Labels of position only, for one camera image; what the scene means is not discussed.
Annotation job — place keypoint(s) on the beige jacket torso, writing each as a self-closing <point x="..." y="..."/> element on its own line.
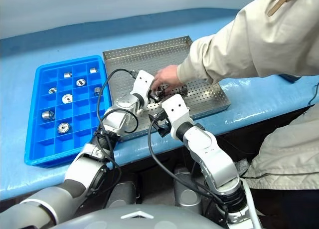
<point x="286" y="151"/>

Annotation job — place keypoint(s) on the person's bare hand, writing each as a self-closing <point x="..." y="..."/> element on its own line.
<point x="165" y="76"/>

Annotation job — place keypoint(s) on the perforated steel tray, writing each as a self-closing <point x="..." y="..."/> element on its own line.
<point x="149" y="54"/>

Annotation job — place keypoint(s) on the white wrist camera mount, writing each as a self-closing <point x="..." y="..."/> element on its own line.
<point x="143" y="85"/>
<point x="177" y="114"/>

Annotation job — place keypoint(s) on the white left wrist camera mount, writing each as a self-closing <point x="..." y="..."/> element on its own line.
<point x="143" y="85"/>

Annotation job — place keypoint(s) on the beige jacket sleeve arm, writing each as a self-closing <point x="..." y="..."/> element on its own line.
<point x="249" y="44"/>

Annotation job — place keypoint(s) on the grey robot torso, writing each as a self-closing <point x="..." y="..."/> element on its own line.
<point x="139" y="217"/>

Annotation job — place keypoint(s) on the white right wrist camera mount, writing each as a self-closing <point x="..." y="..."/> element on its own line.
<point x="177" y="114"/>

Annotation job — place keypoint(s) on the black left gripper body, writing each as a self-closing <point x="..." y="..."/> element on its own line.
<point x="151" y="95"/>

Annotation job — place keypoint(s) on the bubble wrap bundle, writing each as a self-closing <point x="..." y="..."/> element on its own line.
<point x="243" y="165"/>

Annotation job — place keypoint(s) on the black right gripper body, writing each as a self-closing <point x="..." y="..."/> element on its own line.
<point x="163" y="129"/>

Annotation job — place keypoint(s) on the blue plastic compartment tray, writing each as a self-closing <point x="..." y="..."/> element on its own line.
<point x="49" y="144"/>

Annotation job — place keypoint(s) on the white tube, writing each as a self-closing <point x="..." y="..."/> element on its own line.
<point x="250" y="201"/>

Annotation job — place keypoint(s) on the grey rounded robot leg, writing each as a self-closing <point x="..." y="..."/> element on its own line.
<point x="185" y="189"/>
<point x="122" y="192"/>

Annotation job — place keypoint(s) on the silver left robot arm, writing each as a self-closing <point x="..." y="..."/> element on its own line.
<point x="82" y="169"/>

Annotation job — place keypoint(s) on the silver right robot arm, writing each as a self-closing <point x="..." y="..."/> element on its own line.
<point x="214" y="159"/>

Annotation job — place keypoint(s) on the small metal roller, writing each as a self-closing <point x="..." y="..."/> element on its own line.
<point x="93" y="70"/>
<point x="67" y="75"/>

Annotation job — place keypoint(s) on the dark handheld device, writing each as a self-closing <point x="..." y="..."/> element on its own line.
<point x="290" y="77"/>

